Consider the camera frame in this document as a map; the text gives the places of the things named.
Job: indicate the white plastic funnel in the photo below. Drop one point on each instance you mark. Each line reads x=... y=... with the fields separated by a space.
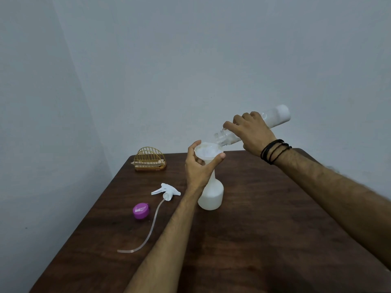
x=207 y=150

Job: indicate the white trigger sprayer head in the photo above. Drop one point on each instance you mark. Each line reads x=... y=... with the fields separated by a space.
x=168 y=192

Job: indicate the person's left forearm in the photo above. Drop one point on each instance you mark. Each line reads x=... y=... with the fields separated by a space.
x=165 y=250

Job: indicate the person's right forearm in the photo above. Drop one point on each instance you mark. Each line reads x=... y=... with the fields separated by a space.
x=342 y=198

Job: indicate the clear water bottle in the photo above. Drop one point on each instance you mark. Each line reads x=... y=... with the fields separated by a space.
x=279 y=114

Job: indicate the white spray bottle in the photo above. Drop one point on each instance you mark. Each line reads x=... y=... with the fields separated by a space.
x=212 y=195

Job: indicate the person's right hand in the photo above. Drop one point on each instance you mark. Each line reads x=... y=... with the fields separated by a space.
x=255 y=134

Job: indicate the white paper napkins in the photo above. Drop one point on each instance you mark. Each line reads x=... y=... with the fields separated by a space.
x=149 y=164

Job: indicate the person's left hand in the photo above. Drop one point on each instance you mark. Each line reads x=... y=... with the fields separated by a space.
x=197 y=176

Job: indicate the purple bottle cap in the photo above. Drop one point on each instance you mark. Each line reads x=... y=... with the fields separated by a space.
x=141 y=211

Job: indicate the dark wooden table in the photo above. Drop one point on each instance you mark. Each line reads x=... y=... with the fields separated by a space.
x=259 y=241

